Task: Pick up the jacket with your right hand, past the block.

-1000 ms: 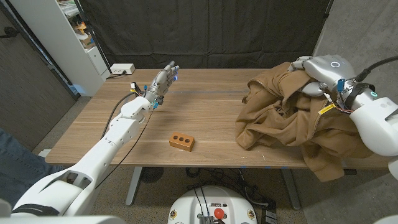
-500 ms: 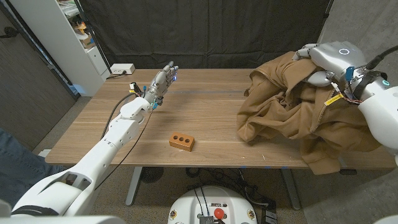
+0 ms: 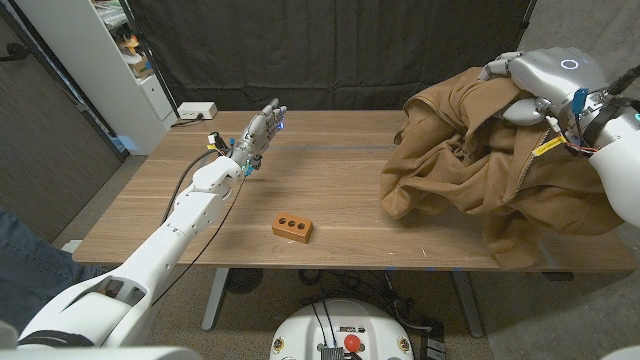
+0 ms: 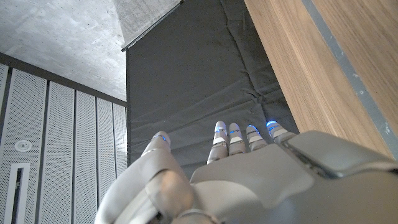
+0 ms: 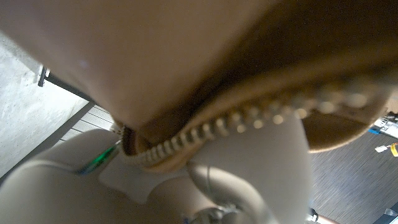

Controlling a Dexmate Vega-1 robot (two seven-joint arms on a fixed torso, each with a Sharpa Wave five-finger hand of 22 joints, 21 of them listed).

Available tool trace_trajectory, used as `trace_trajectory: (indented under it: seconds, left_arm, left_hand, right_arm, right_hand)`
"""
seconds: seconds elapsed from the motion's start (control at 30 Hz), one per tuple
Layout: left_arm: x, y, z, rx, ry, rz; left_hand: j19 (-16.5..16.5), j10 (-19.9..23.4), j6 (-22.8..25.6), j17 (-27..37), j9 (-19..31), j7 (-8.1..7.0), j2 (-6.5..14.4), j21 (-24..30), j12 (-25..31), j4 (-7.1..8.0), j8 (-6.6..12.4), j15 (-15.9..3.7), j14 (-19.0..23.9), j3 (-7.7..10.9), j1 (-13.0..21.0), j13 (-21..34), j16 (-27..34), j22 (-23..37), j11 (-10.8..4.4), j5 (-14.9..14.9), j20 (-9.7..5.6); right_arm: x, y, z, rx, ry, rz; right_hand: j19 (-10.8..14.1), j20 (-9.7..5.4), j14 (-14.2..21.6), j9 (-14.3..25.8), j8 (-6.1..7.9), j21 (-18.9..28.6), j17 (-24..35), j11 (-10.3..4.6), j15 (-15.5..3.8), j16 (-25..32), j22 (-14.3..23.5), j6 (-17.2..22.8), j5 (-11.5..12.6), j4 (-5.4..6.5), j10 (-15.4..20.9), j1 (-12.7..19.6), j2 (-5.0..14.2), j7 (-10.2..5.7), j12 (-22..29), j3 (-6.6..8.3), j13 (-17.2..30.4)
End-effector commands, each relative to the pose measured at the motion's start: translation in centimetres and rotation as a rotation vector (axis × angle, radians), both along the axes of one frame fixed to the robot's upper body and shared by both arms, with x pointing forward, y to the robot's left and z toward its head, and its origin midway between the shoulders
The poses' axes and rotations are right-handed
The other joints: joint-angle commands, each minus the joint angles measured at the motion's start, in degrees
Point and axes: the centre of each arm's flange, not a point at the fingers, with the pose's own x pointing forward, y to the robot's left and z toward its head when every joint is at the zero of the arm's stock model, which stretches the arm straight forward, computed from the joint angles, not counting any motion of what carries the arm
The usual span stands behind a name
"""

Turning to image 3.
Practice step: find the black backdrop curtain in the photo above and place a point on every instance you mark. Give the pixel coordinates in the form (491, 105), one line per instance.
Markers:
(330, 50)

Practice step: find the orange block with three holes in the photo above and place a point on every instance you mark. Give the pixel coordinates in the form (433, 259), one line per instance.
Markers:
(292, 227)

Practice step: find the red emergency stop button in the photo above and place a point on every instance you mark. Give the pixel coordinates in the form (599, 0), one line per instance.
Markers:
(352, 342)

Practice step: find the brown jacket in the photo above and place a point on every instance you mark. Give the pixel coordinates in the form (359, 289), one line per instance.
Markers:
(450, 170)

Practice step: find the cardboard box on shelf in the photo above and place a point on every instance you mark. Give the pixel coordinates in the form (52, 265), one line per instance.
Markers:
(140, 67)

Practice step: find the grey table leg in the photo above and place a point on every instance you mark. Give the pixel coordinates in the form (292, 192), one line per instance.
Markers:
(467, 305)
(215, 300)

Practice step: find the round black fan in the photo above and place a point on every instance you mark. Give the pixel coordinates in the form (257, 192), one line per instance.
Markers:
(243, 281)

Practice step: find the white shelf cabinet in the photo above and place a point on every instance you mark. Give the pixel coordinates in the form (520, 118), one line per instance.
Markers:
(90, 65)

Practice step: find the black floor power adapter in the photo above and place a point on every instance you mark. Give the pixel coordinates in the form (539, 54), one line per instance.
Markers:
(432, 345)

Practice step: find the black backdrop stand pole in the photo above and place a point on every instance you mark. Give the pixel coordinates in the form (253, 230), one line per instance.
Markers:
(151, 60)

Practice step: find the yellow toy on shelf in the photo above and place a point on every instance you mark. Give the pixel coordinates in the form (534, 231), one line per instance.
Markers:
(130, 45)

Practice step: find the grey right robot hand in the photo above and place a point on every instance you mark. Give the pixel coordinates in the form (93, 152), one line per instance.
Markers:
(555, 75)

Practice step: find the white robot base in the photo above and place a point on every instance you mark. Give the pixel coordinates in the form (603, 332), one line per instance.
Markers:
(300, 335)

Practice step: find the person's leg in jeans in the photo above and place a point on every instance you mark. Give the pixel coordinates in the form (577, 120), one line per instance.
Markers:
(35, 275)

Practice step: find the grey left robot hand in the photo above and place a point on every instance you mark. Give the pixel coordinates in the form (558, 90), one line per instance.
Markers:
(255, 135)

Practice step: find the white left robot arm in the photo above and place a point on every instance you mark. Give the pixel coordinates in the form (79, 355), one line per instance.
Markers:
(165, 245)

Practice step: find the white power strip box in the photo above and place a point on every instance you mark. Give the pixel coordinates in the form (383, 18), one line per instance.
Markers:
(197, 110)

